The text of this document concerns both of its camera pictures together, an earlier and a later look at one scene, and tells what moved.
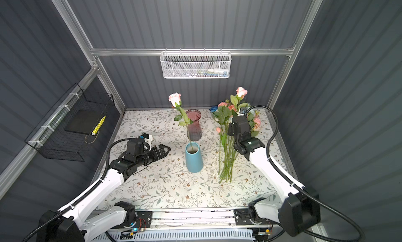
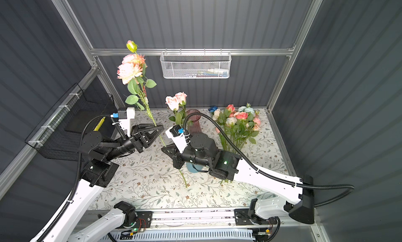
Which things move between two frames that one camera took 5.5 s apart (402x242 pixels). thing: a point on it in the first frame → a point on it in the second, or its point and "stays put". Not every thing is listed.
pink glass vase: [194, 128] stays put
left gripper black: [163, 154] → [141, 140]
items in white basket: [210, 73] stays put
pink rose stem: [240, 94] → [181, 97]
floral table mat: [188, 175] stays put
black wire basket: [70, 126] stays put
